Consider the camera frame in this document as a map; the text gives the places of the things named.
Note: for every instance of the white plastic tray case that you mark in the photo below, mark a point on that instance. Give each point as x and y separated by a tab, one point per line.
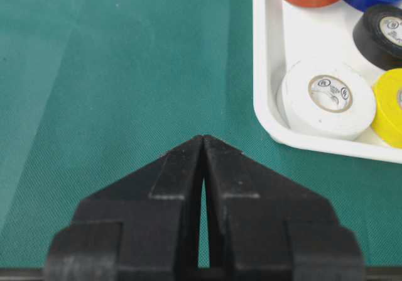
284	34

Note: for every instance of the yellow tape roll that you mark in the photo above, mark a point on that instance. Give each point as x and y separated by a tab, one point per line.
387	120

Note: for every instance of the black tape roll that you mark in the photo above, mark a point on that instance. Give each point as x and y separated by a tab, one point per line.
377	36

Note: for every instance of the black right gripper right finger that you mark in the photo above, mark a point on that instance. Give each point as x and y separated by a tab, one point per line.
264	226

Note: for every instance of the white tape roll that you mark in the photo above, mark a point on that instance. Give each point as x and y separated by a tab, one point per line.
324	98

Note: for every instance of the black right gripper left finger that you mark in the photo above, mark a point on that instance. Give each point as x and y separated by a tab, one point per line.
142	227

